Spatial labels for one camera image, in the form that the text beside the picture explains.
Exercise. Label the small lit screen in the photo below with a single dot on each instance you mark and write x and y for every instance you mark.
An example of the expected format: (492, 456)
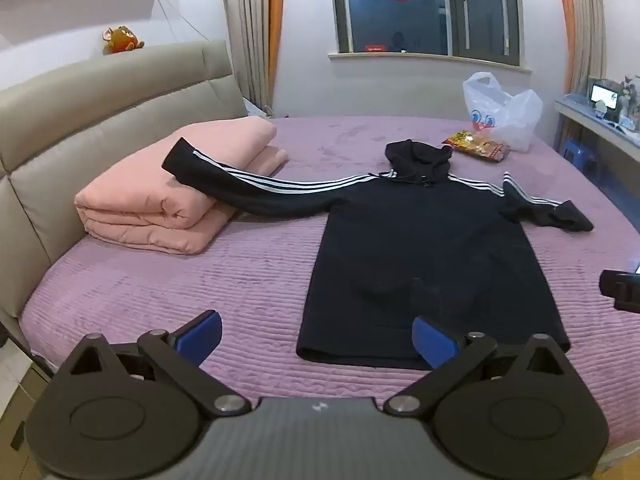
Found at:
(604, 96)

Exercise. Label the dark framed window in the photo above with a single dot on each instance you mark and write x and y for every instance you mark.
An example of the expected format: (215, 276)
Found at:
(395, 20)

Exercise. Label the small red window sign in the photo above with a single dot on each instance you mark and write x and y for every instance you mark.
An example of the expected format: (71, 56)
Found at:
(376, 48)

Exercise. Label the desk ornament with flowers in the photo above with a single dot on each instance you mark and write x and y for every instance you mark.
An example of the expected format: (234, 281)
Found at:
(630, 97)

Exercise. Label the white curved desk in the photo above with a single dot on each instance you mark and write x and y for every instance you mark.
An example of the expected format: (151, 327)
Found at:
(595, 122)

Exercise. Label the blue plastic stool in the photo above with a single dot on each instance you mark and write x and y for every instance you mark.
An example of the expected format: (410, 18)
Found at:
(580, 157)

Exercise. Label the white window sill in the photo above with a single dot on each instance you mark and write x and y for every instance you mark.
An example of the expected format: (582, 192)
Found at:
(425, 61)

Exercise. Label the beige padded headboard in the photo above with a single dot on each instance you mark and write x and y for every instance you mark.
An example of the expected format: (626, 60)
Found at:
(75, 110)

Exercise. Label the orange plush toy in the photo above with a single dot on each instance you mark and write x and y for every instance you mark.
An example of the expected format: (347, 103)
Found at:
(121, 40)

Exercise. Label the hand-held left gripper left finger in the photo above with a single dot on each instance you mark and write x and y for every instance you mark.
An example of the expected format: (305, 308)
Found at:
(200, 341)

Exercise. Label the white plastic bag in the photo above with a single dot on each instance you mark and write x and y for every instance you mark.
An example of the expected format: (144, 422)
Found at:
(515, 115)

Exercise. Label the beige and orange curtain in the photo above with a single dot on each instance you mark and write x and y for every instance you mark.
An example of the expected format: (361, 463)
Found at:
(250, 35)
(582, 25)

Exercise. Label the folded pink quilt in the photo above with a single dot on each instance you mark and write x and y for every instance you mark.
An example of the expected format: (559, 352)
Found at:
(150, 205)

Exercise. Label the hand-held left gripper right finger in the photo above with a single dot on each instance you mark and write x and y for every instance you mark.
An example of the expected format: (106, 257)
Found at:
(432, 344)

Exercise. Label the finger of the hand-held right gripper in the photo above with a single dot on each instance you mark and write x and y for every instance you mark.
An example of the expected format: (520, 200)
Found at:
(625, 290)

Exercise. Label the white cloth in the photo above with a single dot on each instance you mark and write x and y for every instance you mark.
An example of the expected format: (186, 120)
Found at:
(257, 110)

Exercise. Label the black hoodie with white stripes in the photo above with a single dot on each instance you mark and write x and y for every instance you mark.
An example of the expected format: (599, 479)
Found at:
(425, 240)

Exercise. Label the yellow snack packet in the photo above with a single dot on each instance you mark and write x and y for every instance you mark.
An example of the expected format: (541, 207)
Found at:
(477, 146)

